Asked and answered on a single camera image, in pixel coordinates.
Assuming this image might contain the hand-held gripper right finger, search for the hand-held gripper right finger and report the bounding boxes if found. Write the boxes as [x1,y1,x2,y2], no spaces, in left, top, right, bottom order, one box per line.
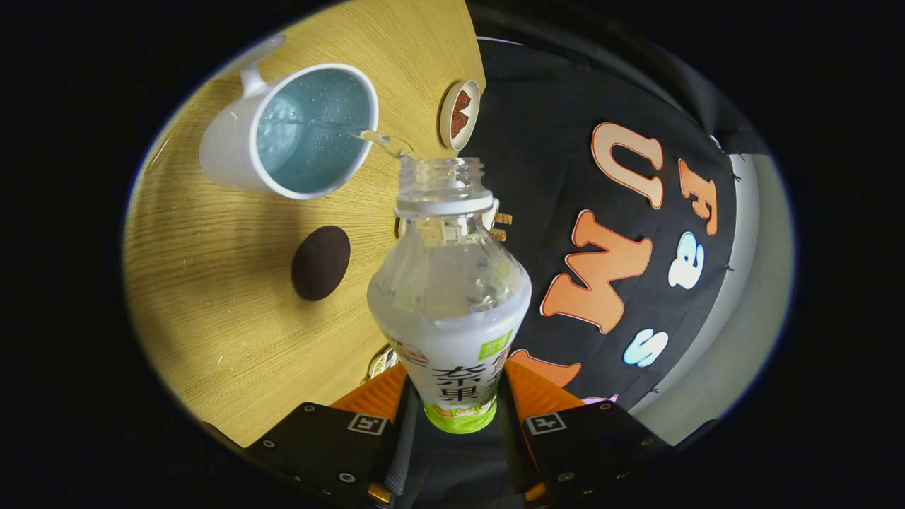
[498,359,672,509]

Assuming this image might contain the dark brown round coaster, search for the dark brown round coaster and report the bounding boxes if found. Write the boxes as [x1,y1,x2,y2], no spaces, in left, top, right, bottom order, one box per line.
[291,225,351,302]

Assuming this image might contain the white cup with knob handle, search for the white cup with knob handle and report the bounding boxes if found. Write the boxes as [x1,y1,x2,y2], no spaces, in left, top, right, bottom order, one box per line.
[198,34,380,201]

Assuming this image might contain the wooden table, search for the wooden table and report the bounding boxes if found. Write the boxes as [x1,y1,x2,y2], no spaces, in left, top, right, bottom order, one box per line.
[122,0,489,450]

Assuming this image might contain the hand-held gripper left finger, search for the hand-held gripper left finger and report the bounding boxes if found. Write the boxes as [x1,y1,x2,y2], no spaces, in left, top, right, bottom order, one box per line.
[244,362,425,509]

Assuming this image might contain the clear juice bottle white label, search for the clear juice bottle white label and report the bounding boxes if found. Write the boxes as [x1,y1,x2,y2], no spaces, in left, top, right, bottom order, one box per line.
[366,156,532,435]

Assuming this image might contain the small white plate red snacks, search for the small white plate red snacks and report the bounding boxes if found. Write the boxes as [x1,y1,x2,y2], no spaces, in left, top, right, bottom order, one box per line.
[438,79,481,151]

